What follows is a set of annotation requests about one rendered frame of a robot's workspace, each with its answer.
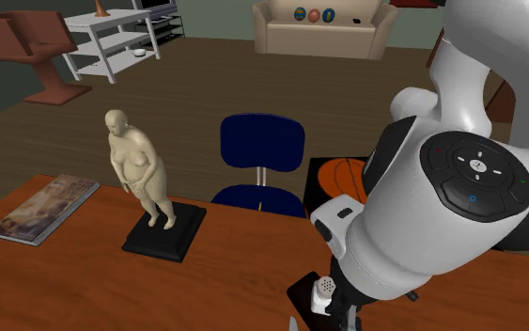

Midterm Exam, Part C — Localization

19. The dark blue office chair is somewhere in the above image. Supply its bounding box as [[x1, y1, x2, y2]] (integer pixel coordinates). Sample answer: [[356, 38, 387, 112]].
[[210, 113, 308, 219]]

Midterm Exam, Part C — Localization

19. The black television stand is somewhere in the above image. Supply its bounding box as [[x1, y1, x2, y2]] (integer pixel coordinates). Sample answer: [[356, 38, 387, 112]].
[[130, 0, 186, 46]]

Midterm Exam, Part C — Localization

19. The white perforated shaker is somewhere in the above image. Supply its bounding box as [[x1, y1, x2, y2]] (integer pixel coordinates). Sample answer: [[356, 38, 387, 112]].
[[310, 275, 338, 318]]

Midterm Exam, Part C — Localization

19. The white shelf table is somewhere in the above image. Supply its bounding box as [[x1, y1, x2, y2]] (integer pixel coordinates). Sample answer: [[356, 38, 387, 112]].
[[61, 0, 162, 85]]

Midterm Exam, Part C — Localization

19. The reddish brown chair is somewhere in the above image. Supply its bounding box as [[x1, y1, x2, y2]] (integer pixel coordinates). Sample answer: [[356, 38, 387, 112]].
[[0, 9, 94, 107]]

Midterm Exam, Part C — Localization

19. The brown wooden table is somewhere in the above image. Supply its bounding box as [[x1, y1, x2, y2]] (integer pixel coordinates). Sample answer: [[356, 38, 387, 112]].
[[0, 173, 529, 331]]

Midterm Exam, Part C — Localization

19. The basketball patterned robot stand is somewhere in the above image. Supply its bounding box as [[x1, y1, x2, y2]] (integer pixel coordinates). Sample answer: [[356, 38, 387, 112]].
[[302, 156, 371, 217]]

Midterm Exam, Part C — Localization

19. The black flat slab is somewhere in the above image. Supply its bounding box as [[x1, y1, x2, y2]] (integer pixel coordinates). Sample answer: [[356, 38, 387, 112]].
[[286, 270, 335, 331]]

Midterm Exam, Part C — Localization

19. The beige figure on black base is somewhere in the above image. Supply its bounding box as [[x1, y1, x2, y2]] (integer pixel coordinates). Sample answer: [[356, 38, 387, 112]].
[[121, 108, 209, 264]]

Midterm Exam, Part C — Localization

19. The book with faded cover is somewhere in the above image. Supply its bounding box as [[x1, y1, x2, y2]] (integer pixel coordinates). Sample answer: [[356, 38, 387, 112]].
[[0, 173, 102, 247]]

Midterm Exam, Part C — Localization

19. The beige sofa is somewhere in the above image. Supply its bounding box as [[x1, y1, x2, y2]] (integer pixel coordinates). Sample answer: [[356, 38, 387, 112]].
[[251, 0, 401, 61]]

